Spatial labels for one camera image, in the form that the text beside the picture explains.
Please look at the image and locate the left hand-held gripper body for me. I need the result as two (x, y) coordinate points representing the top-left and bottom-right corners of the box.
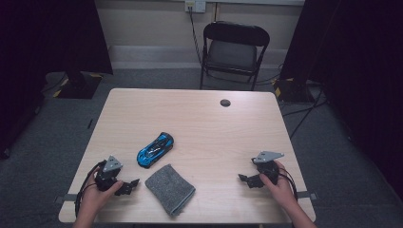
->
(94, 155), (124, 193)

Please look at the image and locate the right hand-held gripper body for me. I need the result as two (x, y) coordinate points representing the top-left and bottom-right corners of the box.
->
(252, 151), (285, 186)

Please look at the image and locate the grey cloth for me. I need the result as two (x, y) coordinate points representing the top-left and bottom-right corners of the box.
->
(144, 163), (197, 218)

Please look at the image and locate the blue and black toy car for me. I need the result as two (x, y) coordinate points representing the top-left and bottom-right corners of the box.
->
(136, 131), (175, 169)

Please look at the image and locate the person's left hand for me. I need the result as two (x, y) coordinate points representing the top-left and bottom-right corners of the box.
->
(77, 175), (125, 218)

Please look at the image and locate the person's right hand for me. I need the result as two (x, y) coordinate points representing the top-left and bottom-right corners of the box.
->
(259, 161), (298, 210)

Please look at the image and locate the grey tape strip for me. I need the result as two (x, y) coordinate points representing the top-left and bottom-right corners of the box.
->
(297, 190), (318, 201)
(54, 193), (80, 204)

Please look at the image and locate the black stand base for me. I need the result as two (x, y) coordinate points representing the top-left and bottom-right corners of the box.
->
(272, 77), (316, 104)
(52, 70), (104, 100)

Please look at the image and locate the black folding chair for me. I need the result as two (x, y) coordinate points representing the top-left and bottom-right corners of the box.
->
(199, 21), (271, 92)

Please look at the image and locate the dark curtain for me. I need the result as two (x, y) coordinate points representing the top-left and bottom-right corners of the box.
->
(0, 0), (114, 160)
(279, 0), (403, 200)

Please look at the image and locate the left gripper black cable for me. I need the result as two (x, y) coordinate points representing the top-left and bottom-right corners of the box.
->
(74, 160), (107, 219)

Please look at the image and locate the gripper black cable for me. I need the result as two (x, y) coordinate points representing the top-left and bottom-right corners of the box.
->
(74, 160), (107, 219)
(278, 167), (299, 202)

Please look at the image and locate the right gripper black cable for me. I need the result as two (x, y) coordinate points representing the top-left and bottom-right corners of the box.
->
(278, 167), (299, 202)

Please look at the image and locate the black floor cable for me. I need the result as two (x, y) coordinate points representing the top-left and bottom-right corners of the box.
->
(280, 88), (328, 141)

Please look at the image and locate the black wall socket cable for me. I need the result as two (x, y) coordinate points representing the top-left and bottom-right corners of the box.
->
(188, 6), (204, 65)

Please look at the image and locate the white wall socket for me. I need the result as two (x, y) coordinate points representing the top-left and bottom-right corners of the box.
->
(184, 0), (207, 14)

